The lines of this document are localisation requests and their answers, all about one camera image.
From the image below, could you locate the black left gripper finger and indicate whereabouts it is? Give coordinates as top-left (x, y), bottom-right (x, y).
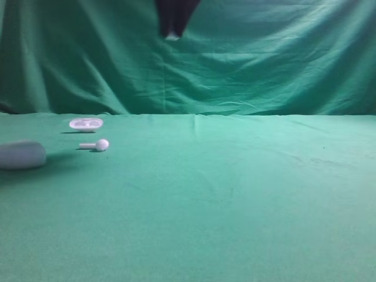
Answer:
top-left (174, 0), bottom-right (201, 37)

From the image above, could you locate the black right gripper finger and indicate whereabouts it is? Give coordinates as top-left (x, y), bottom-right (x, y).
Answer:
top-left (155, 0), bottom-right (174, 37)

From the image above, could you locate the white earbud near case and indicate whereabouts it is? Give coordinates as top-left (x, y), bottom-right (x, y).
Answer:
top-left (79, 139), bottom-right (109, 152)

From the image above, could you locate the green backdrop cloth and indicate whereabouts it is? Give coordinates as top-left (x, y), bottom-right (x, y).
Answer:
top-left (1, 1), bottom-right (375, 115)

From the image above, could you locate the green table cloth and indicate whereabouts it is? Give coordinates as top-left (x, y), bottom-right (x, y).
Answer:
top-left (1, 113), bottom-right (375, 281)

